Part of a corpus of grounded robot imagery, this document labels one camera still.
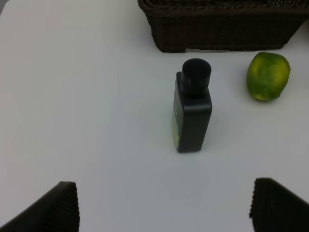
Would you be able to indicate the dark green pump bottle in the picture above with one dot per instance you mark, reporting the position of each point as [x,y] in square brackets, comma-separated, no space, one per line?
[192,106]

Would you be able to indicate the dark brown wicker basket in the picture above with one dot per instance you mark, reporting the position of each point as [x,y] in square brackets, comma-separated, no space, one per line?
[223,25]

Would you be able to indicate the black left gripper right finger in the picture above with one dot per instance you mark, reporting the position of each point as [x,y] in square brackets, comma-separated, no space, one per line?
[275,208]

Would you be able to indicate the green citrus fruit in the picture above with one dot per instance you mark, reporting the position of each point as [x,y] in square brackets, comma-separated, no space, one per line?
[267,76]

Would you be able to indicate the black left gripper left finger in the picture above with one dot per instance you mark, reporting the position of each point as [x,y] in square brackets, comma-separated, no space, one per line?
[55,211]

